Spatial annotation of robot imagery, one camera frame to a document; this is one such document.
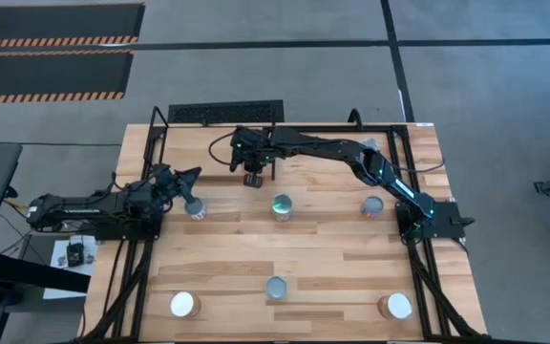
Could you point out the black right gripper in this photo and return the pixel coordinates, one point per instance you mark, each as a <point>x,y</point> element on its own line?
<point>251,143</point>

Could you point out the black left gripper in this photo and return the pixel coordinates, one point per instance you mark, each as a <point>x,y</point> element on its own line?
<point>165,184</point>

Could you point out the carrot label red white can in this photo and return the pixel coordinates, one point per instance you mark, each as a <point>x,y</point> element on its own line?
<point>196,208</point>

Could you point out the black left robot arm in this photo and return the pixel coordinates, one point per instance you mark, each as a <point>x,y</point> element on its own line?
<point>74,208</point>

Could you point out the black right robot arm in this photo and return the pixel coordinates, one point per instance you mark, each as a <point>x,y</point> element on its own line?
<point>399,184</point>

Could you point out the silver top tin can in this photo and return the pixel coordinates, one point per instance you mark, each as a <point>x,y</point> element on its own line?
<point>282,204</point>
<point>369,143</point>

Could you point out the black perforated panel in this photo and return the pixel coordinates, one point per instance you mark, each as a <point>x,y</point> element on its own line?
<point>226,113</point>

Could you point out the large can orange label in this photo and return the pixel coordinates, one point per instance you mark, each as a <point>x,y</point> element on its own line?
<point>183,304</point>

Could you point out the green dotted white can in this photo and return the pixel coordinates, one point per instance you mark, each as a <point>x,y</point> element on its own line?
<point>276,287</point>

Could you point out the small black device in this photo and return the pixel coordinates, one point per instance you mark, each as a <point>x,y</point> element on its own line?
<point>75,254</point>

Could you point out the blue grey label can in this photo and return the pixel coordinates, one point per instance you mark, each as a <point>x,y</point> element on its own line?
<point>373,205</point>

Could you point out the white paper sheet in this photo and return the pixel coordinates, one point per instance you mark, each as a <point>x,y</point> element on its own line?
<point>62,248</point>

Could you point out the black hazard stripe floor mat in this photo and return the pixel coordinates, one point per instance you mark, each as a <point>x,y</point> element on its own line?
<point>46,74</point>
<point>55,24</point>

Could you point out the black padded bar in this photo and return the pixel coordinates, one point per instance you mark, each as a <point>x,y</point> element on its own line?
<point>27,272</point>

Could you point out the large can tan label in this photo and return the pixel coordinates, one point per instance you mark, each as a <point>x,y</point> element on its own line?
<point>396,306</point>

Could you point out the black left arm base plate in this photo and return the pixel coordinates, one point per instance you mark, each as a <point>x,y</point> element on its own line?
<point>127,233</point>

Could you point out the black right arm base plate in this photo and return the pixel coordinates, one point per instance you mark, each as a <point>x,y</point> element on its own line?
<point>447,215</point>

